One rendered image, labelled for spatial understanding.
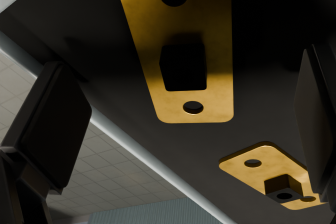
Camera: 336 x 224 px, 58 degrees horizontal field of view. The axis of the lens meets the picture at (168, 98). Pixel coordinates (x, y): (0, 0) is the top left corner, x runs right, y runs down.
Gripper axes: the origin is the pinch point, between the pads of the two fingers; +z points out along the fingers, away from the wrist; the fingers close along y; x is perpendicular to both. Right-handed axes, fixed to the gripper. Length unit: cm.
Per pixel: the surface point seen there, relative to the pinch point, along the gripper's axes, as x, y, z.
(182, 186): -11.0, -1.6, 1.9
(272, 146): -6.4, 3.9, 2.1
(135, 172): -228, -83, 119
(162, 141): -6.3, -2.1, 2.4
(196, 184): -11.7, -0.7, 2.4
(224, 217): -16.8, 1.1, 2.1
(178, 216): -281, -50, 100
